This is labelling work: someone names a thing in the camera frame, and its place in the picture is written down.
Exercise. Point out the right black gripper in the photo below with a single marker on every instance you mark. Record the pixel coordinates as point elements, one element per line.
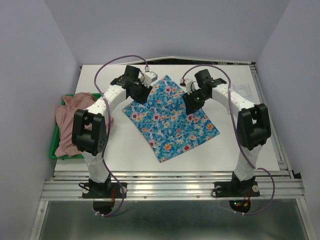
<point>190,106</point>

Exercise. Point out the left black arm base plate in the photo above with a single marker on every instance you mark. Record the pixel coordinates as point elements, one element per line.
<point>109,190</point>

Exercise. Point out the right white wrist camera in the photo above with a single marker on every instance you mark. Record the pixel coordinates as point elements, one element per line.
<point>189,84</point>

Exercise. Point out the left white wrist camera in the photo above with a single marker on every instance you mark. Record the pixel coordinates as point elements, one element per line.
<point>148,77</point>

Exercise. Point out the pink skirt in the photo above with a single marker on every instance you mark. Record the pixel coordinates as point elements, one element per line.
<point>72,112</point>

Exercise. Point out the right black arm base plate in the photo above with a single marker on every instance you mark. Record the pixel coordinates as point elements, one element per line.
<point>232,189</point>

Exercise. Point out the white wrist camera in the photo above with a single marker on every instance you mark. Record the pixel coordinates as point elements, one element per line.
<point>148,77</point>
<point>189,84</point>

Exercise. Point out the blue floral skirt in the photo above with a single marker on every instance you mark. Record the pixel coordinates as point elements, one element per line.
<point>164,123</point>

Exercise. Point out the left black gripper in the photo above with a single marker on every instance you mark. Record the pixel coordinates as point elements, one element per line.
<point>143,99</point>

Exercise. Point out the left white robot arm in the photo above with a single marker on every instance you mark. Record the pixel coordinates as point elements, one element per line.
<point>113,96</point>

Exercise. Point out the aluminium table frame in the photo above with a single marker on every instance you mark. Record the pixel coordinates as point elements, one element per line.
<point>172,200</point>

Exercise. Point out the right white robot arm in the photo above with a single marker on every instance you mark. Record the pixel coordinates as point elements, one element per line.
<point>250,121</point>

